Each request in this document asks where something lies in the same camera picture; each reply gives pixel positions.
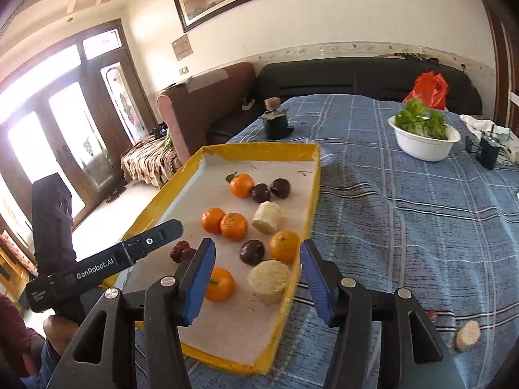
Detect orange with green leaf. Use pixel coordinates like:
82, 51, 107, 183
226, 171, 255, 199

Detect black leather sofa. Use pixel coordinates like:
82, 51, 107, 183
207, 57, 483, 145

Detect white tray with yellow rim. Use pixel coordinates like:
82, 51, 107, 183
106, 143, 322, 376

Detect white cloth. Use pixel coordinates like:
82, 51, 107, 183
459, 113, 517, 160

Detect person's left hand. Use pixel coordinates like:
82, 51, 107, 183
42, 314, 88, 355

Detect person's left forearm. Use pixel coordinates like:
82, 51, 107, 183
0, 292, 45, 378

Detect patterned couch cover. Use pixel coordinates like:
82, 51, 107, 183
120, 132, 184, 189

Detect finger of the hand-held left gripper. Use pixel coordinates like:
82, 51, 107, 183
121, 218, 184, 261

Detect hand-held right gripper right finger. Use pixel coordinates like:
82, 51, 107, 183
299, 238, 467, 389

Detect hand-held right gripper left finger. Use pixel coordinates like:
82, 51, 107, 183
46, 237, 217, 389

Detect black bottle with cork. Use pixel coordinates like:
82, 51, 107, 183
261, 96, 294, 140

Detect dark plum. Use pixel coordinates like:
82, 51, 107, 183
250, 183, 271, 204
270, 178, 290, 200
239, 239, 266, 267

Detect green lettuce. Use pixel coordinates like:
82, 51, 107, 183
394, 98, 449, 139

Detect wooden cabinet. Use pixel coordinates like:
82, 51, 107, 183
0, 227, 39, 296

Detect wooden glass door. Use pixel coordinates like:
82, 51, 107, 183
0, 19, 157, 219

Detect peeled banana piece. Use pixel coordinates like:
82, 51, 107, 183
247, 260, 293, 304
453, 320, 482, 352
251, 201, 282, 235

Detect white bowl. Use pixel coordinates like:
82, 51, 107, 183
387, 114, 462, 162

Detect brown armchair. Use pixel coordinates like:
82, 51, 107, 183
156, 62, 260, 165

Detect wooden window frame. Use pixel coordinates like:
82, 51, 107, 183
482, 0, 519, 130

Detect red plastic bag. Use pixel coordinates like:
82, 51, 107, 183
401, 71, 450, 111

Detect small wall plaque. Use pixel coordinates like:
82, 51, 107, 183
172, 34, 192, 62

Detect black cup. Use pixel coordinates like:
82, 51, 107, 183
477, 135, 500, 171

